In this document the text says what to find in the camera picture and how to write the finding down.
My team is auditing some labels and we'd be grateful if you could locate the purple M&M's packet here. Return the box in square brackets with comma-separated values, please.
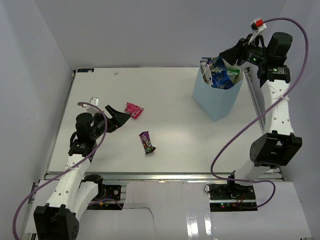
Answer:
[139, 131, 156, 155]

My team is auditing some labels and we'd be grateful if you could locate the blue chips bag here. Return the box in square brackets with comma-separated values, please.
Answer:
[199, 56, 234, 90]

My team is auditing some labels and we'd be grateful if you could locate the pink candy packet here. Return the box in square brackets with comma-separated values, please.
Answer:
[124, 102, 144, 119]

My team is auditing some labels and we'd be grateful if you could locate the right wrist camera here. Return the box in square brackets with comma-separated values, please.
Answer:
[250, 18, 267, 38]

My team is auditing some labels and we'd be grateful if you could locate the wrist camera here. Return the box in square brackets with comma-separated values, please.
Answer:
[250, 18, 267, 38]
[85, 96, 99, 115]

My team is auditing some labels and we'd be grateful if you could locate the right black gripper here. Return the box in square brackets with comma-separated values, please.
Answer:
[220, 33, 271, 68]

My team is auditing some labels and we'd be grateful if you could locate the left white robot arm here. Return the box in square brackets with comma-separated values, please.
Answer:
[33, 103, 131, 240]

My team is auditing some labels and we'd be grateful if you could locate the green Fox's candy packet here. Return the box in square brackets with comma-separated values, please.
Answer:
[226, 68, 240, 84]

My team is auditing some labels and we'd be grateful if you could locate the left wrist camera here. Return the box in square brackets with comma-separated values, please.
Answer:
[85, 96, 99, 115]

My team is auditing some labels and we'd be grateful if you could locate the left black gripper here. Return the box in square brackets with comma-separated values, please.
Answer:
[90, 105, 131, 140]

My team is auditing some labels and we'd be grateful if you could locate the white front cover board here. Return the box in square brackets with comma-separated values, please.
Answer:
[23, 181, 313, 240]

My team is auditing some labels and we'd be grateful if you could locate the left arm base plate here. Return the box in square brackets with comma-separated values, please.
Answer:
[92, 184, 122, 201]

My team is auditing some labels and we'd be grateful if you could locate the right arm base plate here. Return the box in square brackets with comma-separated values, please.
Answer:
[204, 183, 256, 200]

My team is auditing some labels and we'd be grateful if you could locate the aluminium table frame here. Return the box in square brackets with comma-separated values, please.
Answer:
[21, 66, 285, 236]

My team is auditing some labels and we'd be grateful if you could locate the light blue paper bag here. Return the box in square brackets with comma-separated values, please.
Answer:
[192, 62, 245, 122]

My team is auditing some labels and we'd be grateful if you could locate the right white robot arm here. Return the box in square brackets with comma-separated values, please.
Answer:
[219, 32, 303, 200]

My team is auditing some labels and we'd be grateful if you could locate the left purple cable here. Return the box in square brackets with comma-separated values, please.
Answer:
[12, 101, 123, 240]

